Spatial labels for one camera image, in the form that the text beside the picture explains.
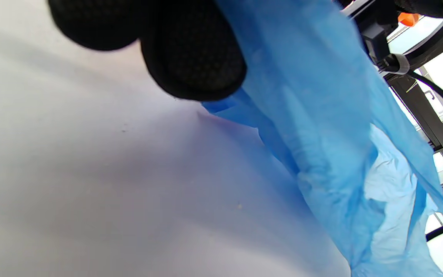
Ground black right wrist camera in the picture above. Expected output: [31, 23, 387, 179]
[339, 0, 410, 75]

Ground person's left hand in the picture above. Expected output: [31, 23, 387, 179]
[48, 0, 247, 101]

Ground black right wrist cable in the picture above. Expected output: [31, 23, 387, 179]
[408, 71, 443, 124]

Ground blue plastic bag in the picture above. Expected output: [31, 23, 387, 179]
[202, 0, 443, 277]

